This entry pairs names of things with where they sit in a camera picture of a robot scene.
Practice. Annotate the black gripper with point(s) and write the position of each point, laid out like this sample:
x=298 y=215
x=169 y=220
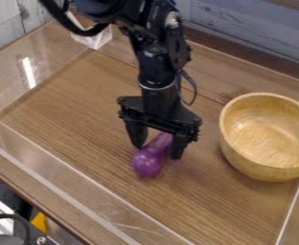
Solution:
x=157 y=109

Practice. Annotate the purple toy eggplant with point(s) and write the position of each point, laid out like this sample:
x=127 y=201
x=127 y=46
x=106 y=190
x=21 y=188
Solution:
x=148 y=159

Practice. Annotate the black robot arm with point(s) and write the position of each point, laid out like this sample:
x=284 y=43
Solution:
x=152 y=24

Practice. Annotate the brown wooden bowl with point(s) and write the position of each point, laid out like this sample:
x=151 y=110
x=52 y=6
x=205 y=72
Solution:
x=259 y=136

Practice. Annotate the clear acrylic tray walls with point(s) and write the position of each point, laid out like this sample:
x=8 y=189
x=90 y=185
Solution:
x=65 y=152

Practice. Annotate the yellow black device corner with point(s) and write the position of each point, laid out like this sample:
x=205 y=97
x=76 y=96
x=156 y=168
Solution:
x=46 y=226

